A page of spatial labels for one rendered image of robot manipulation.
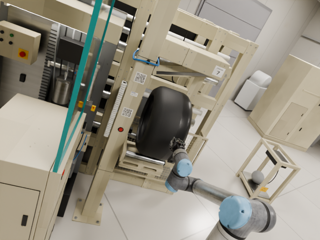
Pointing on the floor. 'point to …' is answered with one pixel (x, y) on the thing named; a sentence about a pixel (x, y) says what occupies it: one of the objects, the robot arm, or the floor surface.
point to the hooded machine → (253, 91)
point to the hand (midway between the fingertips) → (173, 142)
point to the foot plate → (86, 216)
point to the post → (130, 100)
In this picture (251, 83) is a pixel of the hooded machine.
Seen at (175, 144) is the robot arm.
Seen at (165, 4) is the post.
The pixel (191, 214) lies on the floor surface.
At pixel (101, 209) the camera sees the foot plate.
